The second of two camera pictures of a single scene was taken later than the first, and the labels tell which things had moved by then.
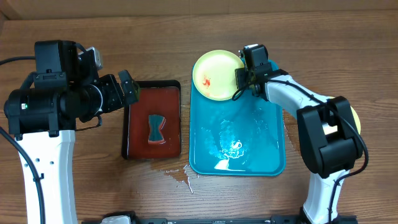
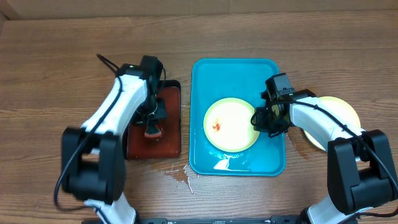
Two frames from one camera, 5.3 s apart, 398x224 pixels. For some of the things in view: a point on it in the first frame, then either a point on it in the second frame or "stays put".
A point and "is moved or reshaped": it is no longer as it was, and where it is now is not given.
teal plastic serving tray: (243, 136) stays put
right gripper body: (246, 77) -> (268, 122)
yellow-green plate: (214, 74) -> (227, 125)
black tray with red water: (157, 97) stays put
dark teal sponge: (156, 122) is moved or reshaped
